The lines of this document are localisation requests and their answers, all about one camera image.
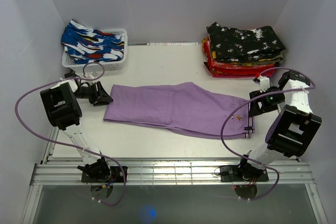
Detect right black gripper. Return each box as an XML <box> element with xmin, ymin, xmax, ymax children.
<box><xmin>248</xmin><ymin>88</ymin><xmax>286</xmax><ymax>118</ymax></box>

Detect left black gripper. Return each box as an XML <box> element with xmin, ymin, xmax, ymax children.
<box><xmin>75</xmin><ymin>81</ymin><xmax>113</xmax><ymax>106</ymax></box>

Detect purple trousers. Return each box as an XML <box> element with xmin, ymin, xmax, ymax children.
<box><xmin>103</xmin><ymin>82</ymin><xmax>255</xmax><ymax>140</ymax></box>

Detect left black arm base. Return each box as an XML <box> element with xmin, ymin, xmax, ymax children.
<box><xmin>77</xmin><ymin>166</ymin><xmax>124</xmax><ymax>183</ymax></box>

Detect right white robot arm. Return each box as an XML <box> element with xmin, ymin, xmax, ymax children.
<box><xmin>237</xmin><ymin>70</ymin><xmax>322</xmax><ymax>180</ymax></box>

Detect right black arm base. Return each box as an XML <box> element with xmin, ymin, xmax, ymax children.
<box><xmin>214</xmin><ymin>165</ymin><xmax>269</xmax><ymax>182</ymax></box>

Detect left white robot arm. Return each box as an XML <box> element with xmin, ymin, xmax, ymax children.
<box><xmin>40</xmin><ymin>71</ymin><xmax>113</xmax><ymax>182</ymax></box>

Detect red folded trousers stack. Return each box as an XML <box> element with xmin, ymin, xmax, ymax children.
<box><xmin>202</xmin><ymin>38</ymin><xmax>279</xmax><ymax>78</ymax></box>

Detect blue patterned trousers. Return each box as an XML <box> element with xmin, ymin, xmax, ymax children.
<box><xmin>61</xmin><ymin>20</ymin><xmax>125</xmax><ymax>65</ymax></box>

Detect black white patterned folded trousers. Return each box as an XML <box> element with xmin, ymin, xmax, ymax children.
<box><xmin>206</xmin><ymin>22</ymin><xmax>285</xmax><ymax>63</ymax></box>

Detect white plastic basket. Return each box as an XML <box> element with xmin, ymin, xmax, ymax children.
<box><xmin>61</xmin><ymin>21</ymin><xmax>128</xmax><ymax>72</ymax></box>

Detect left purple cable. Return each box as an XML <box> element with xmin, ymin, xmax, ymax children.
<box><xmin>14</xmin><ymin>63</ymin><xmax>128</xmax><ymax>207</ymax></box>

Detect purple cable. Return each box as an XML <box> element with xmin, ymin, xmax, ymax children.
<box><xmin>219</xmin><ymin>68</ymin><xmax>317</xmax><ymax>201</ymax></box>
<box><xmin>14</xmin><ymin>63</ymin><xmax>128</xmax><ymax>207</ymax></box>

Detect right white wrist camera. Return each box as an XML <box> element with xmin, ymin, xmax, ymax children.
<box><xmin>253</xmin><ymin>75</ymin><xmax>270</xmax><ymax>93</ymax></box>

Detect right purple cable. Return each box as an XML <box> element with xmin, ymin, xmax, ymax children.
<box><xmin>219</xmin><ymin>68</ymin><xmax>317</xmax><ymax>201</ymax></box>

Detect aluminium rail frame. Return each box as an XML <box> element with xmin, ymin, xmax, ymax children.
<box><xmin>21</xmin><ymin>136</ymin><xmax>330</xmax><ymax>223</ymax></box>

